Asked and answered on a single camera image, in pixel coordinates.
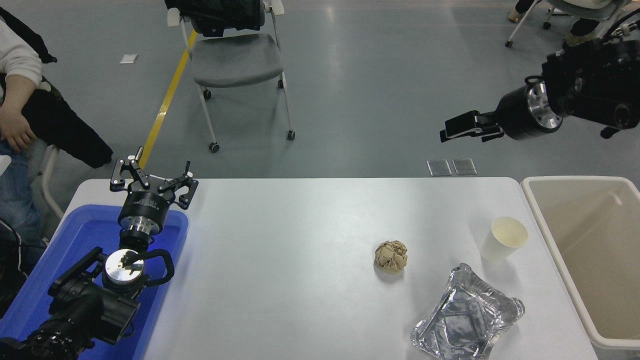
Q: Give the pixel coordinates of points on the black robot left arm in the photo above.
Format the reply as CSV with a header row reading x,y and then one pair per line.
x,y
90,305

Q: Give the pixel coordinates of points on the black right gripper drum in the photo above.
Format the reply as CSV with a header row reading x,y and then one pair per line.
x,y
515,117

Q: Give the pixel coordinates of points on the white chair frame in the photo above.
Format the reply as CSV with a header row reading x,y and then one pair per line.
x,y
47,185

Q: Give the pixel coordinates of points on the blue plastic tray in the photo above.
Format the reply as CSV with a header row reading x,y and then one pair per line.
x,y
75,240

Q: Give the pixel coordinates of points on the silver foil tray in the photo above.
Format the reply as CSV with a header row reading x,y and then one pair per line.
x,y
465,320

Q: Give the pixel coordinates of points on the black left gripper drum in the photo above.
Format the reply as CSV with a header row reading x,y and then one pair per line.
x,y
145,206

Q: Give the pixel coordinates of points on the person in dark trousers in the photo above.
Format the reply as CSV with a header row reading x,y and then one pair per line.
x,y
580,30

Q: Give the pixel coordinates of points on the large pale plastic bin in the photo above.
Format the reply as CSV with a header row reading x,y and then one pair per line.
x,y
590,250

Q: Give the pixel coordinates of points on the seated person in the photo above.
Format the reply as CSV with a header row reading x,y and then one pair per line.
x,y
17,55

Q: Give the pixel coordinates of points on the person's forearm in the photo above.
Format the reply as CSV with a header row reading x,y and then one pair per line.
x,y
17,92

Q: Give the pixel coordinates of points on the grey floor plate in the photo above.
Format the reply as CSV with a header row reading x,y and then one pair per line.
x,y
464,166
439,167

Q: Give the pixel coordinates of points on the white-frame wheeled chair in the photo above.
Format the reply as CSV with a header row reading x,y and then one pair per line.
x,y
575,6

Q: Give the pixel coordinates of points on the black jacket on chair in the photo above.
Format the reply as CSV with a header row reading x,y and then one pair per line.
x,y
220,15

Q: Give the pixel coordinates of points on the crumpled tan paper ball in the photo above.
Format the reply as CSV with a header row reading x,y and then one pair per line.
x,y
391,256

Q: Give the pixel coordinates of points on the white paper scrap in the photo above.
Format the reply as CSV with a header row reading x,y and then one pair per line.
x,y
128,58

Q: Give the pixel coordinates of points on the black garment on lap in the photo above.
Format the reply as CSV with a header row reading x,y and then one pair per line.
x,y
65,130

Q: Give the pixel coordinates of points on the white paper cup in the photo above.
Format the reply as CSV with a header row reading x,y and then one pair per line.
x,y
497,246

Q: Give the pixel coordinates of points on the black bag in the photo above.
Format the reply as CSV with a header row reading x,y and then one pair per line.
x,y
10,270

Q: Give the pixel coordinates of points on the grey seat white-frame chair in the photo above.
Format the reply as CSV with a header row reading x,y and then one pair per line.
x,y
235,62

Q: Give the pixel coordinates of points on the person's hand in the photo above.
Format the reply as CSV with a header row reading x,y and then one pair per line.
x,y
15,132

